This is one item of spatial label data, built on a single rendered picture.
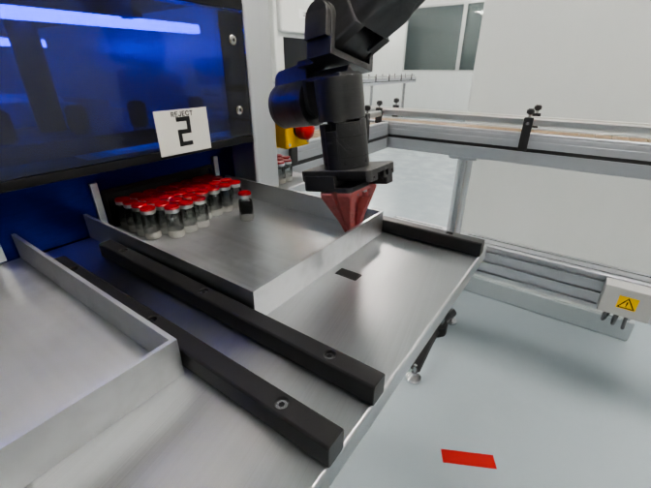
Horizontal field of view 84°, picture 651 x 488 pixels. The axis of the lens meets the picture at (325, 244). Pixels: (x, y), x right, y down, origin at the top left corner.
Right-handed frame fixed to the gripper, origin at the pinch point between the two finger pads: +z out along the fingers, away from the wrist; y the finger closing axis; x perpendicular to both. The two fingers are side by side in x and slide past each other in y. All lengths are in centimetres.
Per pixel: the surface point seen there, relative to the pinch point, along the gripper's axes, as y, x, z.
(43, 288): 22.4, 29.2, -1.5
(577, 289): -24, -85, 46
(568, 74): -12, -144, -18
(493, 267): 0, -85, 42
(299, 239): 7.4, 2.8, 0.6
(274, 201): 20.2, -6.0, -1.9
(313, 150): 35, -38, -7
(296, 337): -7.1, 20.6, 1.3
